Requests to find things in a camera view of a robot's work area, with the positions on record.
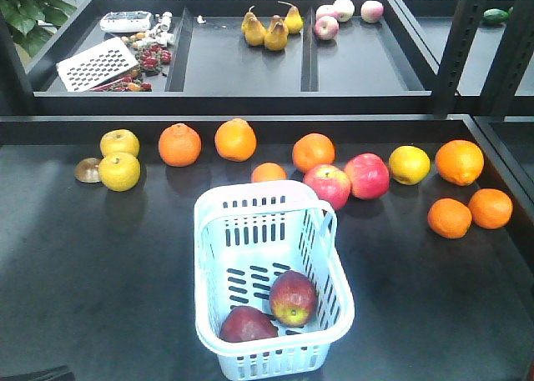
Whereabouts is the white perforated grater board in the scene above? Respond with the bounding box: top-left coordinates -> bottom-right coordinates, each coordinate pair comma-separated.
56,38 -> 138,92

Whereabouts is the yellow apple back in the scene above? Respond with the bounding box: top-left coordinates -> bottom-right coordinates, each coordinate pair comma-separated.
99,128 -> 140,157

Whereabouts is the pink peach apple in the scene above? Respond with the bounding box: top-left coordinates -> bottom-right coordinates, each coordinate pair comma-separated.
314,15 -> 339,41
333,0 -> 355,23
360,0 -> 384,23

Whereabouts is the green potted plant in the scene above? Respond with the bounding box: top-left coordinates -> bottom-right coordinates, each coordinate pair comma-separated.
1,0 -> 76,57

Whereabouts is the black upright shelf post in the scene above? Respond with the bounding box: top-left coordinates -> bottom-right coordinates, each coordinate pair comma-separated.
476,0 -> 533,117
430,0 -> 487,118

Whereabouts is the large orange right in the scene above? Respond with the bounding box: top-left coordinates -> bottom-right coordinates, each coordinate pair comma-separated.
435,139 -> 485,186

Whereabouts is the pink red apple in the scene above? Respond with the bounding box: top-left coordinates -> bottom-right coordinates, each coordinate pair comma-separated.
303,164 -> 351,210
344,153 -> 390,200

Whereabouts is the yellow apple front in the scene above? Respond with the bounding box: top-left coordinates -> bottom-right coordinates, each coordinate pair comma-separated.
98,152 -> 141,192

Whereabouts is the brown pear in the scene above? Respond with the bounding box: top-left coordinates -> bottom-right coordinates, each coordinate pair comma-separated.
244,18 -> 266,47
241,5 -> 256,34
279,1 -> 304,34
264,21 -> 289,52

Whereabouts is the orange back left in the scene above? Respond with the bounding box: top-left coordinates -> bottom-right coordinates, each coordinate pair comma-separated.
159,123 -> 202,167

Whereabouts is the black rear display shelf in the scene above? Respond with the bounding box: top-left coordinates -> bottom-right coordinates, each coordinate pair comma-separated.
27,0 -> 436,117

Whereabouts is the brown half fruit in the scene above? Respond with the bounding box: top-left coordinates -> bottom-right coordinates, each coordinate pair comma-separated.
74,158 -> 101,183

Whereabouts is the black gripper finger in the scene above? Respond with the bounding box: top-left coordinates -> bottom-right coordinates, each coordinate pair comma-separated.
1,365 -> 75,381

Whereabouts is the black wood produce display table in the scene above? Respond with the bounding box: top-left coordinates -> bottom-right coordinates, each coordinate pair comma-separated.
1,115 -> 533,380

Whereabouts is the small orange centre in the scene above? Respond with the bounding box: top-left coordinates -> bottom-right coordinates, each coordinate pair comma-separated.
251,163 -> 287,183

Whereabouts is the small orange right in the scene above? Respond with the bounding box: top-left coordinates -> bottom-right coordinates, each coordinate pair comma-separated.
468,188 -> 513,229

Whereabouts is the small orange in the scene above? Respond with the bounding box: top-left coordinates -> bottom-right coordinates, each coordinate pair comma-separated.
468,188 -> 513,229
251,163 -> 287,183
427,198 -> 472,239

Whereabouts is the orange behind apples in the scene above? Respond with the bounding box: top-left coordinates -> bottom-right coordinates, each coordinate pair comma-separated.
292,133 -> 335,173

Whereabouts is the pink red apple left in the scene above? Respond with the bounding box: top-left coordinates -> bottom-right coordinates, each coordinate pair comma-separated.
303,164 -> 351,210

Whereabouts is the white electronic scale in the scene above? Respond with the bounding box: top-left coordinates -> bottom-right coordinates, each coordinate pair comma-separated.
99,11 -> 152,33

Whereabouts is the yellow orange fruit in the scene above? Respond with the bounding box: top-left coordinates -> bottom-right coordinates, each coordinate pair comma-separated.
388,145 -> 431,185

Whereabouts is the yellow apple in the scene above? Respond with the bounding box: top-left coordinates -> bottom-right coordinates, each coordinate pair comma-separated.
98,152 -> 141,192
99,128 -> 140,157

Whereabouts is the light blue plastic basket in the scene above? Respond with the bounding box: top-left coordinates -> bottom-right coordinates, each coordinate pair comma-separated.
194,180 -> 355,380

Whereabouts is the red apple front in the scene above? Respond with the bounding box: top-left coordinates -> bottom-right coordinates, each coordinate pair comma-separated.
269,270 -> 317,328

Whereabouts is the pile of cherry tomatoes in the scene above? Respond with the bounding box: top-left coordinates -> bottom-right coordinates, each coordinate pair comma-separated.
90,32 -> 173,92

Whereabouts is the green avocado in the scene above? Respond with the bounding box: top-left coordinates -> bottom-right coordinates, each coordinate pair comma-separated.
482,8 -> 510,26

